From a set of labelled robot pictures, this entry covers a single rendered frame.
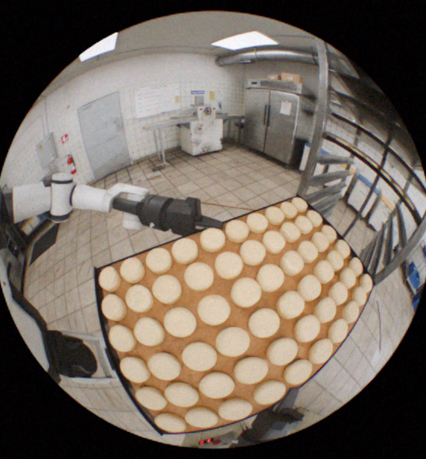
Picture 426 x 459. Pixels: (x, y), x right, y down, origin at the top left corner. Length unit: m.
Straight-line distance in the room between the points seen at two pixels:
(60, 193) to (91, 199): 0.10
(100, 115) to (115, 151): 1.07
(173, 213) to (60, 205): 0.33
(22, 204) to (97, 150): 3.52
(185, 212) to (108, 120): 3.62
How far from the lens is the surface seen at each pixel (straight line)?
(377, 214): 3.33
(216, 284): 0.27
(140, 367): 0.27
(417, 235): 0.53
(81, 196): 0.46
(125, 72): 4.01
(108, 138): 3.84
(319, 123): 0.54
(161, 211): 0.36
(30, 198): 0.45
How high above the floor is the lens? 1.26
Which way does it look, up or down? 48 degrees down
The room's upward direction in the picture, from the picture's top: straight up
